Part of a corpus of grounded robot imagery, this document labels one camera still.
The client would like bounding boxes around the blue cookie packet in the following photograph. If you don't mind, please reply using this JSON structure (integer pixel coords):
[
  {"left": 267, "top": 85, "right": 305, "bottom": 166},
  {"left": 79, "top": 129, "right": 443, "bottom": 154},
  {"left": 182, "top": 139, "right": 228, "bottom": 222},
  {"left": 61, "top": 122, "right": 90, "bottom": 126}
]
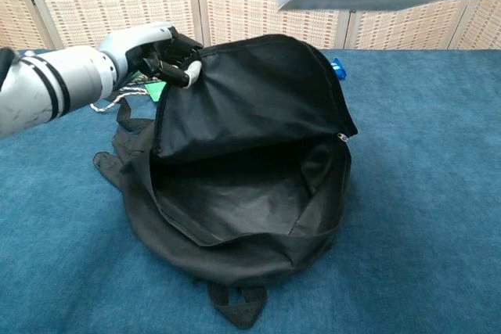
[{"left": 330, "top": 57, "right": 348, "bottom": 81}]

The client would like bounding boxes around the blue felt table cover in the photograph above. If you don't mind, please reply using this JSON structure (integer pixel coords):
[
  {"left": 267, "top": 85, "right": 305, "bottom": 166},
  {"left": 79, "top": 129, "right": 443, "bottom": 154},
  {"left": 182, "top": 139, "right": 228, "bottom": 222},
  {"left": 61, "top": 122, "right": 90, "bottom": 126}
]
[{"left": 0, "top": 48, "right": 501, "bottom": 334}]

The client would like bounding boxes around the woven bamboo folding screen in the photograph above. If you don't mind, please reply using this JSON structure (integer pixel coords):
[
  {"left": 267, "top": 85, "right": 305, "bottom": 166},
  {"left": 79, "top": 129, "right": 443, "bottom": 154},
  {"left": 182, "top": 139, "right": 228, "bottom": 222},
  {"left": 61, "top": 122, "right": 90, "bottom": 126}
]
[{"left": 0, "top": 0, "right": 501, "bottom": 52}]

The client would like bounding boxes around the green flat packet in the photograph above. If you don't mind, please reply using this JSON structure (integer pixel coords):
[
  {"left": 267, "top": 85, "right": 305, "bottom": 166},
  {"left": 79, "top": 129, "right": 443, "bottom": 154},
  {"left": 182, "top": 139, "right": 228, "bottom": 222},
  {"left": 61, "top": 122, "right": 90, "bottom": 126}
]
[{"left": 143, "top": 81, "right": 168, "bottom": 103}]

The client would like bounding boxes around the beige patterned coiled rope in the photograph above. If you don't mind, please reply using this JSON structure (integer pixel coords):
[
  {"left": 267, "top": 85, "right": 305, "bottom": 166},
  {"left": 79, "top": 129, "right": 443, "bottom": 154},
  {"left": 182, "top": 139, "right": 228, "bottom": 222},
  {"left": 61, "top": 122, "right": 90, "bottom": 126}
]
[{"left": 89, "top": 84, "right": 154, "bottom": 113}]

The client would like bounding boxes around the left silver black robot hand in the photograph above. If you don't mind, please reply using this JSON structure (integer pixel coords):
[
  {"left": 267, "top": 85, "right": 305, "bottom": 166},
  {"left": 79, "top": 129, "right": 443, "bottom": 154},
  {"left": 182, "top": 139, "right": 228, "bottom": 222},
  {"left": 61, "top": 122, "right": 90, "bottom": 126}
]
[{"left": 97, "top": 22, "right": 204, "bottom": 89}]

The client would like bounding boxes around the black fabric backpack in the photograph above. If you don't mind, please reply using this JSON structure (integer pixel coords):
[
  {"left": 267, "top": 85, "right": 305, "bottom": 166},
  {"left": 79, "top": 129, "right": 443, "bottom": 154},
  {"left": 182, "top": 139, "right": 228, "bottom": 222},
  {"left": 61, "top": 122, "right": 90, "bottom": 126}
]
[{"left": 92, "top": 34, "right": 359, "bottom": 329}]

